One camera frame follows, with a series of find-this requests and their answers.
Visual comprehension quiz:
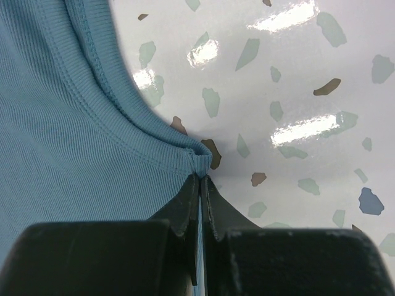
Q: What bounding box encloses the blue ribbed tank top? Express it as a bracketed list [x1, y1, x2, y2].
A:
[0, 0, 214, 296]

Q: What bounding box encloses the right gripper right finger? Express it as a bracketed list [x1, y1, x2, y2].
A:
[201, 177, 394, 295]

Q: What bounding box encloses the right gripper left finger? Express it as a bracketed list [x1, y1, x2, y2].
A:
[1, 175, 198, 295]

